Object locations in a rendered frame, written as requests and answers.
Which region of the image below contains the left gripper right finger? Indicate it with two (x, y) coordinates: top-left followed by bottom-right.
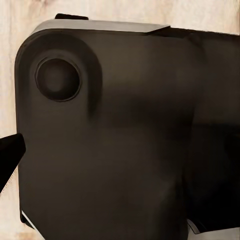
(224, 133), (240, 173)

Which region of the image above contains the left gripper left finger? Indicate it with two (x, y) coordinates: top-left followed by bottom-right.
(0, 133), (26, 193)

